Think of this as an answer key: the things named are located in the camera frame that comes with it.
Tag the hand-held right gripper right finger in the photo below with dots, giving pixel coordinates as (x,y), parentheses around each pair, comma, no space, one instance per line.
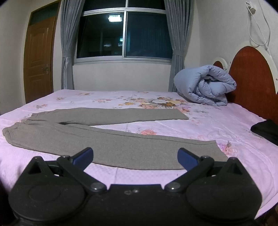
(186,158)

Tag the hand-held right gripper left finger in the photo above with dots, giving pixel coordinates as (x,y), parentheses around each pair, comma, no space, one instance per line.
(84,157)

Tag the grey pants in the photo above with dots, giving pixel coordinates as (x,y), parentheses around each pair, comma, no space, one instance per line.
(130,147)

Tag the bed with pink floral sheet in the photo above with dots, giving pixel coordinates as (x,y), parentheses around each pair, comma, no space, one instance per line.
(195,130)

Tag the rolled light blue duvet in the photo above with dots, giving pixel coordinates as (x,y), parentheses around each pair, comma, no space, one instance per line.
(202,84)

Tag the black cloth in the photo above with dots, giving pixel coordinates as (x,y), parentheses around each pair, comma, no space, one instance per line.
(267,131)

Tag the red wooden headboard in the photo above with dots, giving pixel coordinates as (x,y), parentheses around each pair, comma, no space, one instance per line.
(252,78)

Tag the brown wooden door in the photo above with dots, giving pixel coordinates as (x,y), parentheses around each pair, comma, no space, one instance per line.
(38,60)

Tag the grey curtain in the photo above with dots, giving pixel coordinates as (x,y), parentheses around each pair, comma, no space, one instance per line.
(67,43)
(177,43)

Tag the sliding glass window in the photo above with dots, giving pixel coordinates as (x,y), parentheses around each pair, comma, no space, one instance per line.
(130,34)

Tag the white wall charger plug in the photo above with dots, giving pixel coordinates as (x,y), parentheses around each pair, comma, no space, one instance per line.
(250,6)

